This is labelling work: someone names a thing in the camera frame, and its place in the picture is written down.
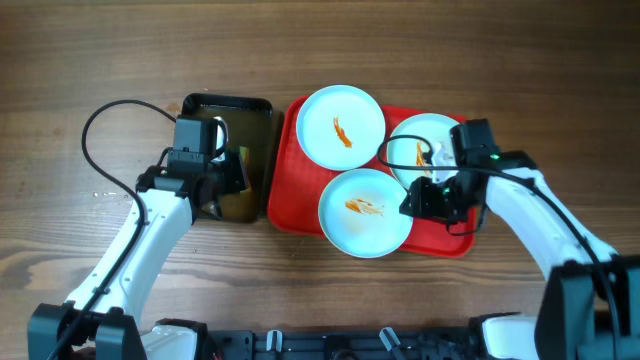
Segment right black cable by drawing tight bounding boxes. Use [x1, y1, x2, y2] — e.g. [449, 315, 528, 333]
[375, 133, 624, 360]

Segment black water tray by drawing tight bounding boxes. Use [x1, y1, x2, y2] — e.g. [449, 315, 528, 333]
[181, 93, 277, 223]

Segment green sponge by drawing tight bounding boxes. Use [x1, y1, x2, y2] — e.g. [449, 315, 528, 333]
[238, 146, 250, 166]

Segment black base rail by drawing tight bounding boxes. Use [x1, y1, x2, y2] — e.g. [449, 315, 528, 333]
[209, 327, 482, 360]

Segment white plate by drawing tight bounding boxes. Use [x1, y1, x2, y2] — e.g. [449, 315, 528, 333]
[386, 113, 459, 167]
[318, 168, 413, 259]
[296, 85, 386, 171]

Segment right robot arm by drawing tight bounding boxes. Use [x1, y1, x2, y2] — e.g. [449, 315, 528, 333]
[400, 119, 639, 359]

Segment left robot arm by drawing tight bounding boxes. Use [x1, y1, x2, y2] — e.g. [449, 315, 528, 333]
[27, 116, 248, 359]

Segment red plastic tray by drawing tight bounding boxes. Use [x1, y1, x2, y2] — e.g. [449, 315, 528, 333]
[267, 96, 476, 258]

